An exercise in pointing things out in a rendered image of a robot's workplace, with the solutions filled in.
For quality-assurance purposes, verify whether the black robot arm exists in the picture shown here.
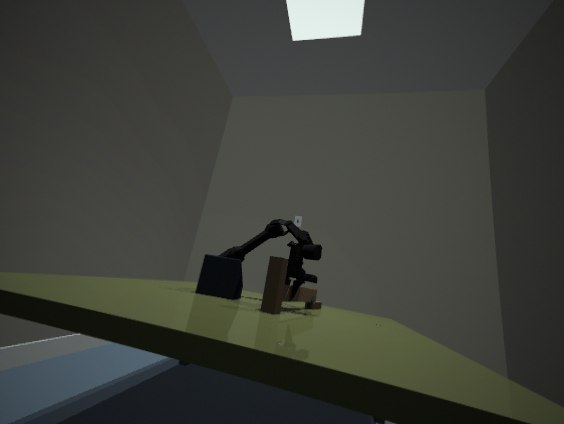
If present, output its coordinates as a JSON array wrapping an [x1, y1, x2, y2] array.
[[219, 219, 322, 262]]

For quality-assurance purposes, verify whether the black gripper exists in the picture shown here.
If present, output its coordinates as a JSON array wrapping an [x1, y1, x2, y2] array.
[[285, 257, 317, 298]]

